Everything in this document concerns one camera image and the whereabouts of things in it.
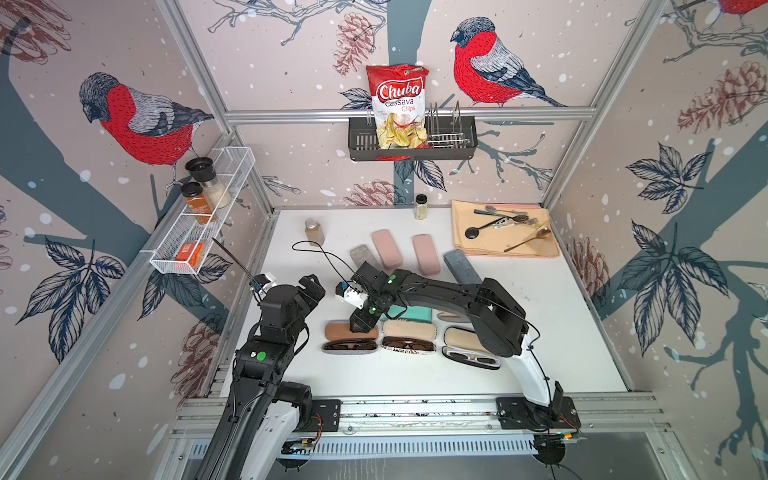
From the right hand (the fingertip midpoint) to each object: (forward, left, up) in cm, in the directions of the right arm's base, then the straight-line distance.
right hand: (355, 323), depth 86 cm
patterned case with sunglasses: (-3, -16, -1) cm, 16 cm away
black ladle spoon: (+38, -41, -2) cm, 56 cm away
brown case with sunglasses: (-4, +4, -3) cm, 6 cm away
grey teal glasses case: (+20, -34, -1) cm, 39 cm away
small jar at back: (+46, -20, +4) cm, 51 cm away
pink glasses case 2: (+28, -22, -4) cm, 36 cm away
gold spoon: (+39, -66, -2) cm, 76 cm away
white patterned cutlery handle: (+44, -53, -3) cm, 69 cm away
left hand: (+4, +9, +18) cm, 21 cm away
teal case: (+26, +1, -1) cm, 26 cm away
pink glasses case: (+28, -9, -3) cm, 29 cm away
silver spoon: (+51, -50, -2) cm, 72 cm away
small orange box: (+1, +33, +32) cm, 46 cm away
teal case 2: (+5, -17, -2) cm, 18 cm away
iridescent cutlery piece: (+51, -44, -3) cm, 67 cm away
